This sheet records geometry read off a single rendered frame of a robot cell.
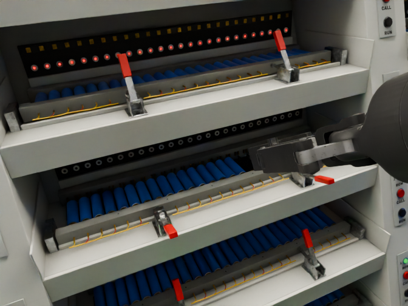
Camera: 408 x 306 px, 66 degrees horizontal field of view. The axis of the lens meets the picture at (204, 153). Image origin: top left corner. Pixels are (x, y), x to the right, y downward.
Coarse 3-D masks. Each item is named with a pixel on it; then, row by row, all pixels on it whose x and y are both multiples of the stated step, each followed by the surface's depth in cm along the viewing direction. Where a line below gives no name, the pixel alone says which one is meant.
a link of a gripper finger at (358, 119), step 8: (344, 120) 24; (352, 120) 24; (360, 120) 23; (320, 128) 26; (328, 128) 26; (336, 128) 25; (312, 136) 27; (320, 136) 27; (328, 136) 27; (272, 144) 33; (320, 144) 27; (328, 160) 26; (336, 160) 26; (360, 160) 24; (368, 160) 23
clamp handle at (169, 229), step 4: (160, 216) 48; (164, 216) 49; (160, 220) 48; (164, 220) 48; (164, 224) 47; (168, 224) 46; (164, 228) 45; (168, 228) 44; (172, 228) 44; (168, 232) 43; (172, 232) 43; (176, 232) 42; (168, 236) 43; (172, 236) 42; (176, 236) 43
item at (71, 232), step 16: (240, 176) 57; (256, 176) 57; (272, 176) 59; (192, 192) 54; (208, 192) 55; (224, 192) 56; (128, 208) 51; (144, 208) 51; (176, 208) 52; (192, 208) 53; (80, 224) 49; (96, 224) 49; (112, 224) 50; (128, 224) 50; (144, 224) 50; (64, 240) 48
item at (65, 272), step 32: (288, 128) 73; (160, 160) 64; (256, 192) 57; (288, 192) 56; (320, 192) 57; (352, 192) 61; (64, 224) 53; (192, 224) 50; (224, 224) 51; (256, 224) 54; (32, 256) 41; (64, 256) 46; (96, 256) 46; (128, 256) 47; (160, 256) 49; (64, 288) 45
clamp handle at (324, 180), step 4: (304, 176) 56; (308, 176) 55; (312, 176) 55; (316, 176) 53; (320, 176) 53; (324, 176) 52; (316, 180) 53; (320, 180) 52; (324, 180) 51; (328, 180) 50; (332, 180) 50; (328, 184) 50
